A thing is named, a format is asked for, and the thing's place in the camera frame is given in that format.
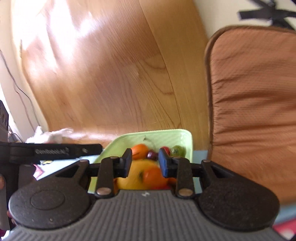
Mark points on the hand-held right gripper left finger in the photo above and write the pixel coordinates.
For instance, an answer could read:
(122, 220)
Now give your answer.
(127, 163)

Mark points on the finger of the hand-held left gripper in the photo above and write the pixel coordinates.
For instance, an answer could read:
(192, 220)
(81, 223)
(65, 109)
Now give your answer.
(87, 150)

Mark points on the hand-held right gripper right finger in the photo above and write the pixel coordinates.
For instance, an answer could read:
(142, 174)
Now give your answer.
(163, 163)

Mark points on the large yellow orange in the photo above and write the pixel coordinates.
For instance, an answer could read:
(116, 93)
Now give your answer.
(131, 176)

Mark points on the red cherry tomato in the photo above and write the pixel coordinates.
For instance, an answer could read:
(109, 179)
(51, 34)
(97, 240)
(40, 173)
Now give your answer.
(167, 150)

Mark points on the tangerine with stem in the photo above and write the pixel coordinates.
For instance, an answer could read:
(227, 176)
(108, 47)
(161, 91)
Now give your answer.
(140, 151)

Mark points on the dark green tomato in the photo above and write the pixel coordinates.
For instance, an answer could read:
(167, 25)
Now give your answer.
(178, 151)

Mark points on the green plastic basket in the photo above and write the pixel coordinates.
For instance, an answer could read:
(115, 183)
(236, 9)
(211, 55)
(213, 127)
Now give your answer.
(138, 139)

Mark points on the person's left hand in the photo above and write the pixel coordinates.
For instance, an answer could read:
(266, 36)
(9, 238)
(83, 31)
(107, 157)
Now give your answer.
(2, 182)

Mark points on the clear plastic bag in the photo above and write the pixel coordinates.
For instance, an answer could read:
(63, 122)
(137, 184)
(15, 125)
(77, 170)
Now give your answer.
(50, 135)

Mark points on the dark box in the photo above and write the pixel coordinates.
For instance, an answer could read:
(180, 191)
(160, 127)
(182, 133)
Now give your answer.
(3, 120)

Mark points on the wood-pattern vinyl sheet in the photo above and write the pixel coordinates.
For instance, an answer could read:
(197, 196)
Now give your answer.
(104, 69)

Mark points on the brown seat cushion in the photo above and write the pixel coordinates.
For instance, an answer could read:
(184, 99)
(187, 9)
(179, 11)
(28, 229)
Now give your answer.
(254, 104)

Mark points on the printed blanket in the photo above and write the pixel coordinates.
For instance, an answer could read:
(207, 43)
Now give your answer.
(284, 215)

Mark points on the black tape strip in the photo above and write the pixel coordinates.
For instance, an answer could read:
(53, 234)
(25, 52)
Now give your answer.
(284, 22)
(254, 14)

